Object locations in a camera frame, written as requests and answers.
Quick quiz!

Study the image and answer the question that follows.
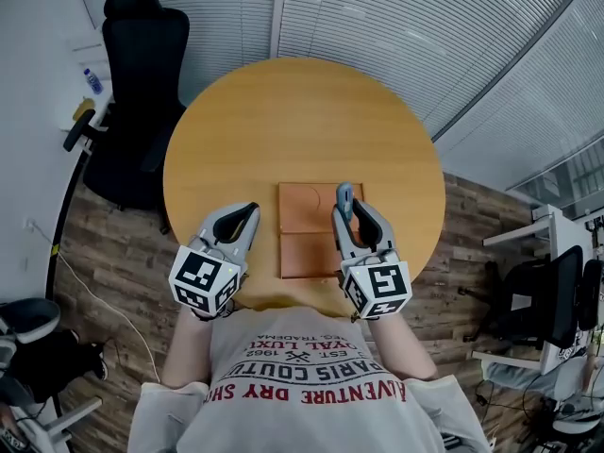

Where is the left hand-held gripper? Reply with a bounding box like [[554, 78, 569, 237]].
[[168, 201, 262, 320]]

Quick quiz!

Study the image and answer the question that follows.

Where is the white floor cable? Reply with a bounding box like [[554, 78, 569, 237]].
[[27, 219, 161, 386]]

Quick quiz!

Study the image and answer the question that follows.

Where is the black mesh office chair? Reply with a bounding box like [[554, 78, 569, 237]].
[[457, 245, 586, 348], [578, 258, 604, 332]]

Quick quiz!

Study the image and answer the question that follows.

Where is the white desk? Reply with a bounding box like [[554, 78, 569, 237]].
[[471, 204, 604, 377]]

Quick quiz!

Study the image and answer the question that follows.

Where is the black high-back office chair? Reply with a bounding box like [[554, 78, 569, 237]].
[[62, 0, 192, 235]]

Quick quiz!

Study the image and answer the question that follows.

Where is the clear water bottle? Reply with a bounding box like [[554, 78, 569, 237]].
[[82, 67, 104, 95]]

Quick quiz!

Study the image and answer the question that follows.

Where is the person's right forearm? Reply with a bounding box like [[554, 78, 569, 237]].
[[365, 311, 440, 381]]

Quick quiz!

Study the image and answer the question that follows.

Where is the white printed t-shirt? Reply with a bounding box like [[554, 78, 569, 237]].
[[126, 307, 495, 453]]

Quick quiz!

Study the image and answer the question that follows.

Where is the white side table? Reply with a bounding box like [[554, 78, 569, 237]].
[[59, 30, 117, 155]]

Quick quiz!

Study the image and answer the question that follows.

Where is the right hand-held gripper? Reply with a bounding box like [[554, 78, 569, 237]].
[[330, 200, 412, 321]]

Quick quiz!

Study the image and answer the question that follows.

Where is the orange box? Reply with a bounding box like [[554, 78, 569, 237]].
[[277, 181, 365, 281]]

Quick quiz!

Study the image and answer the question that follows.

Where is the white desk frame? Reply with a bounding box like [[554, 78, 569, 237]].
[[0, 396, 103, 453]]

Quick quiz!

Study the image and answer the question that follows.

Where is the grey office chair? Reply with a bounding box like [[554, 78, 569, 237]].
[[0, 298, 61, 362]]

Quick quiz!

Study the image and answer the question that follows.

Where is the person's left forearm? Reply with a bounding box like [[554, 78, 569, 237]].
[[161, 307, 223, 389]]

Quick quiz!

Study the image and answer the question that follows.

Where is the small grey-blue device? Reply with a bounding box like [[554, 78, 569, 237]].
[[335, 181, 355, 222]]

